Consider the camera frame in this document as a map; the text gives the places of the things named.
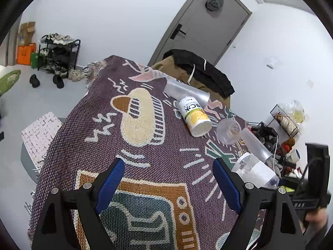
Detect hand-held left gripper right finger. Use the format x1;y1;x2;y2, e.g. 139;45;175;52
212;157;306;250

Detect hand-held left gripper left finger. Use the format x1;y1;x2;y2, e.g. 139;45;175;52
31;157;125;250

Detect person's right forearm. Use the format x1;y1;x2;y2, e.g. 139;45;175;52
302;220;330;250

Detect frosted plastic cup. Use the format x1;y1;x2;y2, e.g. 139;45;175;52
240;127;272;162
163;80;210;110

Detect clear plastic cup upright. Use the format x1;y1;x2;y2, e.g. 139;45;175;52
216;118;241;145

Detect person's right hand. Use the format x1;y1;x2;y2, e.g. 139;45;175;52
306;207;332;230

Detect clear bottle with white label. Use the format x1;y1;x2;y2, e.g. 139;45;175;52
231;152;280;189

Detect brown plush toy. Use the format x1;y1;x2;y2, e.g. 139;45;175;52
282;138;296;153

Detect clear plastic bag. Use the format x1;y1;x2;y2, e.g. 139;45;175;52
285;100;310;124

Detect printed woven blanket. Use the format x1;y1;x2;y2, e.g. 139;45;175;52
26;55;266;250

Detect white can with orange label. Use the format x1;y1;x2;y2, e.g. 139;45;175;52
178;96;213;137

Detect white patterned stool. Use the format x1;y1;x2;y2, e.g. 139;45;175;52
20;111;64;186

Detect beige shoes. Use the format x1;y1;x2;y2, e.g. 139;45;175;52
68;69;86;82

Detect black jacket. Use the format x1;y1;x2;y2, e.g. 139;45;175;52
163;49;235;97

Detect striped fringed cloth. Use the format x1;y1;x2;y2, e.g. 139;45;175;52
83;60;108;89

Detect brown coat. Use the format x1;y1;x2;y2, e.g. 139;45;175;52
151;56;232;108

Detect black shoe rack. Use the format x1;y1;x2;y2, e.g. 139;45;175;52
37;33;81;79

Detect green bag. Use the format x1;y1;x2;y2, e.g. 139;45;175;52
30;52;40;69

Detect green mat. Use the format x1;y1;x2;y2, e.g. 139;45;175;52
0;69;21;97

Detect grey door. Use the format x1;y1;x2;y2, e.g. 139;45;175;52
148;0;252;67

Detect orange box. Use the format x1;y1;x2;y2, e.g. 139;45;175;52
17;43;36;65

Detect cardboard boxes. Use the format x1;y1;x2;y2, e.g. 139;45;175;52
17;21;36;47

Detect grey hat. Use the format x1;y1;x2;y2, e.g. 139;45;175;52
205;0;224;19

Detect black wire basket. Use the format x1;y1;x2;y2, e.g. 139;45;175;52
270;104;299;139

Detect black door handle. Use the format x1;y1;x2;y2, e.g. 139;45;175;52
171;24;187;40

